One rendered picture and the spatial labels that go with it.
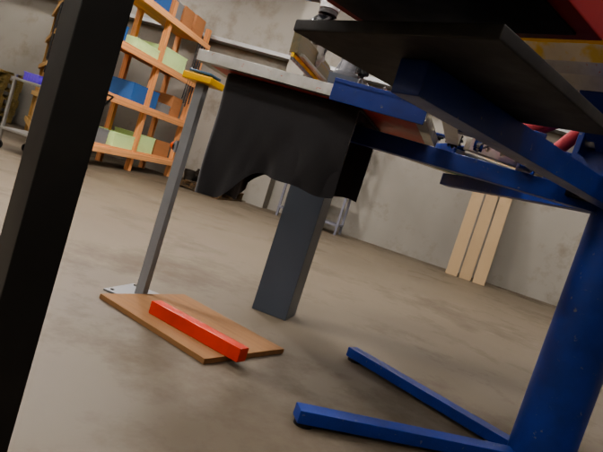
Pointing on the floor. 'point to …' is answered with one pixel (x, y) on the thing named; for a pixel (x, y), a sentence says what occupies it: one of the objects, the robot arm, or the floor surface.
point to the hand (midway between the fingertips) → (310, 63)
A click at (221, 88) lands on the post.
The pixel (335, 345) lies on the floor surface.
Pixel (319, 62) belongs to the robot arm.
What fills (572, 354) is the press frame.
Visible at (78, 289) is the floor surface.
